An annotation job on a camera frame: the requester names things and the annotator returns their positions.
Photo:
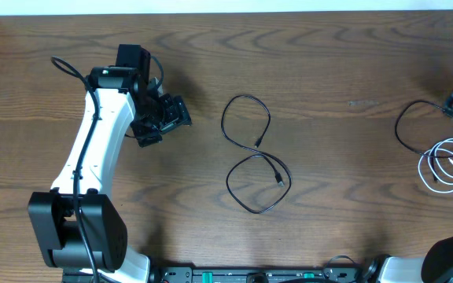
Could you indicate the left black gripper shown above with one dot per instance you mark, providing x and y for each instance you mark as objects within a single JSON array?
[{"x": 170, "y": 115}]

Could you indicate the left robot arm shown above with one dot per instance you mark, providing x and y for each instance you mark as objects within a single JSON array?
[{"x": 75, "y": 223}]

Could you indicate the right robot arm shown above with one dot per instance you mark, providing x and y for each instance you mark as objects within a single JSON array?
[{"x": 435, "y": 168}]

